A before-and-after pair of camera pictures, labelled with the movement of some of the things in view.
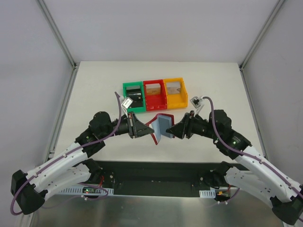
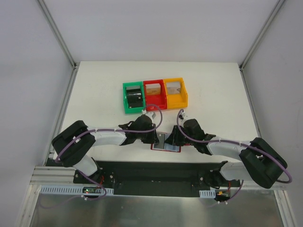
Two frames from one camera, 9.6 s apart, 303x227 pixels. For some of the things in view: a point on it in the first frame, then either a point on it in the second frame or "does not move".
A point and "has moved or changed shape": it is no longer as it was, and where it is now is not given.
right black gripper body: (187, 125) to (177, 136)
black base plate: (161, 178) does not move
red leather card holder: (154, 118) has moved or changed shape
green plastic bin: (135, 109) does not move
